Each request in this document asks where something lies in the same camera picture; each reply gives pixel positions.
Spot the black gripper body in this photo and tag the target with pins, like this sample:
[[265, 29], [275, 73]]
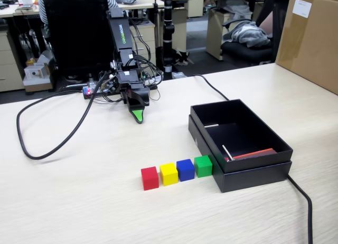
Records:
[[129, 79]]

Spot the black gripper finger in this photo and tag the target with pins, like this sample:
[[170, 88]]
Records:
[[142, 96], [137, 116]]

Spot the red wooden cube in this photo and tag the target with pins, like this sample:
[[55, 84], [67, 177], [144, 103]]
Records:
[[150, 178]]

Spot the yellow wooden cube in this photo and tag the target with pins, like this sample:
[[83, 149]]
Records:
[[169, 174]]

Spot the blue wooden cube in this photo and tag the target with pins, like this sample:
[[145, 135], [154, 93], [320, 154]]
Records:
[[186, 170]]

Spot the green wooden cube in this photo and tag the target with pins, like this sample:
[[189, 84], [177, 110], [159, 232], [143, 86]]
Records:
[[203, 167]]

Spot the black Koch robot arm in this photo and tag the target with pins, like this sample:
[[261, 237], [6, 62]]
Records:
[[120, 30]]

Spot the black cardboard box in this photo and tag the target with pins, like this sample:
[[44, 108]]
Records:
[[264, 159]]

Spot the large brown cardboard box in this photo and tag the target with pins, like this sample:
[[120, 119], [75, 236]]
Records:
[[311, 48]]

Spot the controller board with red LED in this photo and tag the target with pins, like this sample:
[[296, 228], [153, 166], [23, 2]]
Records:
[[89, 91]]

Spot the clear plastic bag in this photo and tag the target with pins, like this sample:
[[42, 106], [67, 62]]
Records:
[[179, 75]]

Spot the beige drawer cabinet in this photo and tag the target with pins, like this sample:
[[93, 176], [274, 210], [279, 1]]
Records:
[[145, 35], [10, 64]]

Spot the black and white shoes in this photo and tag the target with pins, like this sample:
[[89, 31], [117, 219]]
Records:
[[185, 57]]

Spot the black vertical pole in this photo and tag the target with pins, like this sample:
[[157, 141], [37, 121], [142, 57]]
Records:
[[168, 30]]

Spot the black office chair back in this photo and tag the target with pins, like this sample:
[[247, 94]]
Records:
[[76, 30]]

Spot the black office chair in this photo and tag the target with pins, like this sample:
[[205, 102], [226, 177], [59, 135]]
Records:
[[245, 54], [76, 30]]

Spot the red-tipped wooden match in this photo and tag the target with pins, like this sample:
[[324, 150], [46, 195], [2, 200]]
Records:
[[211, 125], [227, 151]]

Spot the white carton with print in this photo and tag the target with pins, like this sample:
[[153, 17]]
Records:
[[35, 74]]

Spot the person in striped shirt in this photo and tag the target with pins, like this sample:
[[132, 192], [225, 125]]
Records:
[[42, 9]]

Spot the grey jacket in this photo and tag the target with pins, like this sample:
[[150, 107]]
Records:
[[245, 34]]

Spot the red matchbox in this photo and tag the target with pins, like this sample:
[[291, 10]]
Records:
[[253, 153]]

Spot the white shipping label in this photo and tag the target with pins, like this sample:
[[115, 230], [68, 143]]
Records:
[[302, 8]]

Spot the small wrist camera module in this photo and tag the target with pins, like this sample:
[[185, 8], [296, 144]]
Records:
[[110, 85]]

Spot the beige desk pedestal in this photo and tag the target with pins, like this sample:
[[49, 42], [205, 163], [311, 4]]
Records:
[[214, 38]]

